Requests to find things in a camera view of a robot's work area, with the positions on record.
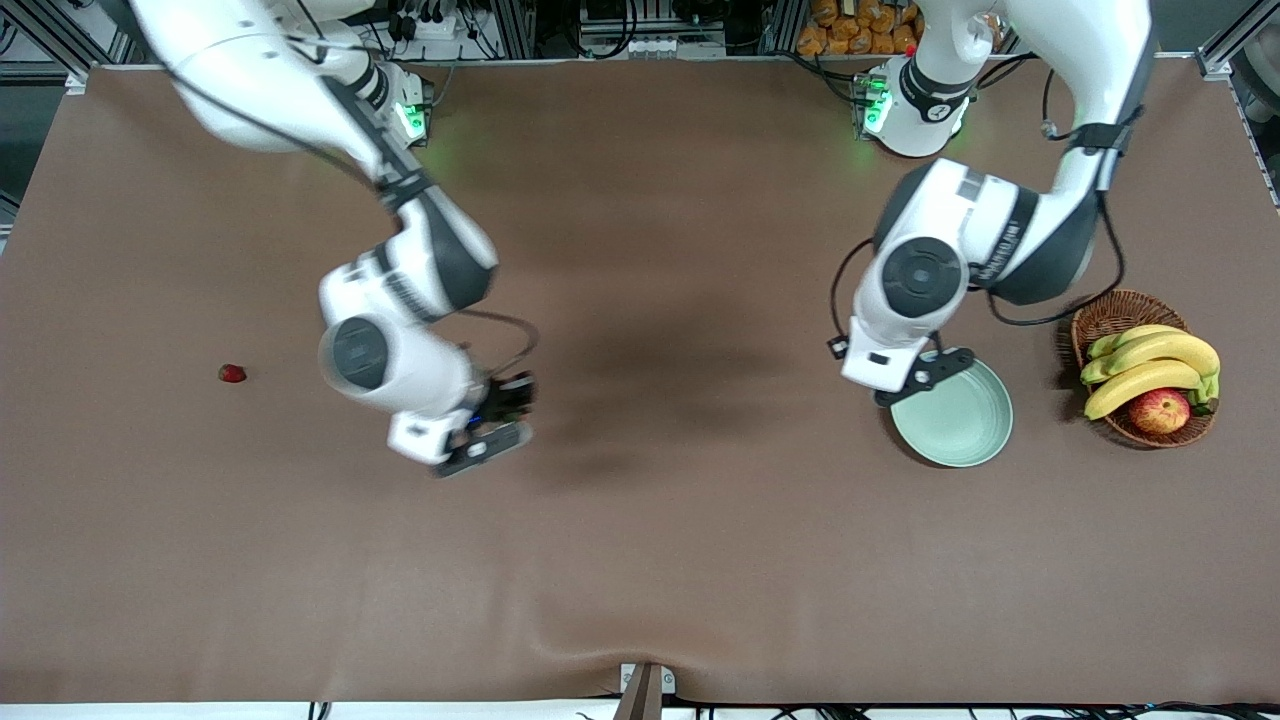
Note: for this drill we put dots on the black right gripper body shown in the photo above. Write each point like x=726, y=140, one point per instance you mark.
x=511, y=393

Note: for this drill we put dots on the red strawberry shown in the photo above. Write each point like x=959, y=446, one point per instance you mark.
x=231, y=373

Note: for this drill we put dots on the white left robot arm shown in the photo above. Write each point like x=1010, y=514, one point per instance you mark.
x=950, y=210

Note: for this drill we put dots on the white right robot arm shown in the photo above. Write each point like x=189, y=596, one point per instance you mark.
x=400, y=380

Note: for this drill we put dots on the pale green round plate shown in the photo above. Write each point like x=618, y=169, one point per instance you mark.
x=960, y=425

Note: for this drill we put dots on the large table cover mat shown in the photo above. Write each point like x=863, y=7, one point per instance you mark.
x=640, y=560

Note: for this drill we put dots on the brown wicker basket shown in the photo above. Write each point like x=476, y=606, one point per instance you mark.
x=1120, y=310

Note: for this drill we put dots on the yellow banana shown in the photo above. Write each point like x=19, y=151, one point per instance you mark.
x=1140, y=380
x=1140, y=333
x=1170, y=350

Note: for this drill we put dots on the pile of orange bread buns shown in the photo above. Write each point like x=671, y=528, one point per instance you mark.
x=850, y=35

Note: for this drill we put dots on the red apple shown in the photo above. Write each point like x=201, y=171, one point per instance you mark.
x=1158, y=412

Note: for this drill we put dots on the white connector strip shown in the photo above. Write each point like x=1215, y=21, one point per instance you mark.
x=670, y=46

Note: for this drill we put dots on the white power strip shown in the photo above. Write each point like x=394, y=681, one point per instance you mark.
x=440, y=30

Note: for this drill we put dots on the metal table edge bracket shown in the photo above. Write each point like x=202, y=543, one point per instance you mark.
x=645, y=695

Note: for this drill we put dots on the aluminium frame profile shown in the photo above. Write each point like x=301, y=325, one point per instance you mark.
x=55, y=30
x=515, y=30
x=1225, y=55
x=782, y=25

